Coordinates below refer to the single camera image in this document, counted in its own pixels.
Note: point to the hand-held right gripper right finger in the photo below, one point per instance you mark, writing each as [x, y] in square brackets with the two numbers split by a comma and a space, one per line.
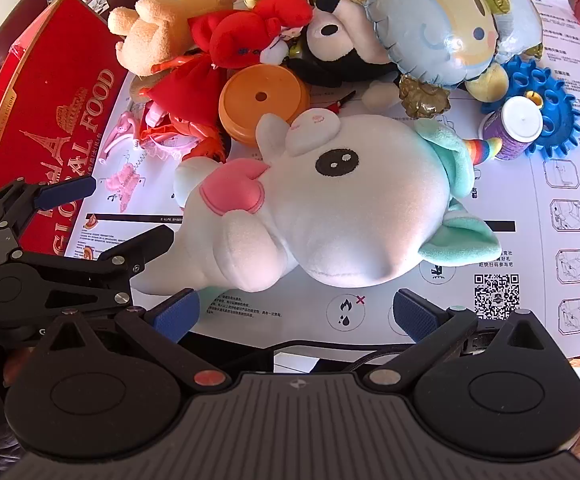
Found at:
[415, 316]

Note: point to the white unicorn plush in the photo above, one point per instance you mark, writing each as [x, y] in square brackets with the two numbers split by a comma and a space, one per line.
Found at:
[369, 210]

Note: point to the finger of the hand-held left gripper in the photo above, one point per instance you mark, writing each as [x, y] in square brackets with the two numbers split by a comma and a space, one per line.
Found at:
[137, 249]
[65, 193]

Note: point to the black mouse plush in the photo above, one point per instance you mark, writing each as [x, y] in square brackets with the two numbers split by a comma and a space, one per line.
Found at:
[330, 60]

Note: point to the blue plastic gear toy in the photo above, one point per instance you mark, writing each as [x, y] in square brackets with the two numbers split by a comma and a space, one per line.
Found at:
[559, 110]

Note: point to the light blue foil balloon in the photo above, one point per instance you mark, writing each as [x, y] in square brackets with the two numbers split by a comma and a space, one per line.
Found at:
[434, 25]

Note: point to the peach plush bear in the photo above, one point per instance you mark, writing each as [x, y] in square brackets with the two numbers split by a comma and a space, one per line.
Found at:
[165, 30]

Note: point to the pink toy stethoscope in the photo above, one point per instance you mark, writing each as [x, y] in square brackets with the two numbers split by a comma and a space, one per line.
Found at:
[120, 131]

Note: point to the white printed instruction sheet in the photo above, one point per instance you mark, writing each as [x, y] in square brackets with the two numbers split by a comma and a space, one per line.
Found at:
[519, 240]

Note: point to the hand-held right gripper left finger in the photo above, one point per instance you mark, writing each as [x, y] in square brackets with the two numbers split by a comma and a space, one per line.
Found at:
[177, 311]

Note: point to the orange plastic toy scoop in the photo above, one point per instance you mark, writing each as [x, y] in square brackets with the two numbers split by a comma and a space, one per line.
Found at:
[250, 110]

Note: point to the purple cup with white lid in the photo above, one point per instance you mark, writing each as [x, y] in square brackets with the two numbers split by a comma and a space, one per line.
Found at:
[512, 145]

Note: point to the pale yellow plush toy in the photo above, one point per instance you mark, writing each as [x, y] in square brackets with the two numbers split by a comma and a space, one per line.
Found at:
[492, 82]

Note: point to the red cardboard box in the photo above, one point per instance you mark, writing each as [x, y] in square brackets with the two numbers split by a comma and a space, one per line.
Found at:
[60, 90]

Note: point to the red plush toy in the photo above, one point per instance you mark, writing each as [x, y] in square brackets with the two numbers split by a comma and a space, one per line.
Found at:
[250, 27]

